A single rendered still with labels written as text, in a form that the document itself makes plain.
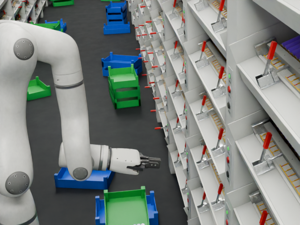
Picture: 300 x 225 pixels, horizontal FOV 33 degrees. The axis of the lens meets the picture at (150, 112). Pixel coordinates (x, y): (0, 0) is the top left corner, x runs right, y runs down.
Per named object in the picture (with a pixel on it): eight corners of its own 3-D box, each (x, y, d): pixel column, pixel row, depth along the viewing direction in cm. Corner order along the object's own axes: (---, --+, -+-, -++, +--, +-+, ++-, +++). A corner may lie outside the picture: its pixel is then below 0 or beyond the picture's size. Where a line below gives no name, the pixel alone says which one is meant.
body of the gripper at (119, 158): (104, 160, 174) (136, 163, 175) (104, 176, 164) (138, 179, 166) (106, 141, 171) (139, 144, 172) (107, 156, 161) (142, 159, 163)
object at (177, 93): (189, 147, 214) (177, 120, 209) (170, 93, 269) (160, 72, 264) (234, 127, 212) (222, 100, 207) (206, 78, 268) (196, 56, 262)
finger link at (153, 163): (139, 165, 170) (159, 167, 171) (140, 170, 167) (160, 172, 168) (141, 157, 169) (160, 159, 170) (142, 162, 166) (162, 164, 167)
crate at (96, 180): (55, 187, 282) (53, 175, 279) (66, 168, 300) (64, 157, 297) (107, 189, 277) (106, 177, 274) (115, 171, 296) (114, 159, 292)
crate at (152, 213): (96, 233, 243) (95, 219, 240) (96, 209, 261) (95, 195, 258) (158, 227, 245) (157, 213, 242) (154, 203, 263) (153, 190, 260)
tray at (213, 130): (230, 200, 142) (212, 162, 137) (193, 113, 198) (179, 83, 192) (297, 172, 141) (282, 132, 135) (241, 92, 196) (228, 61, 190)
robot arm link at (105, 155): (97, 161, 173) (106, 162, 173) (97, 175, 165) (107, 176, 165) (101, 140, 170) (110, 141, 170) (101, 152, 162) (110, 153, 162)
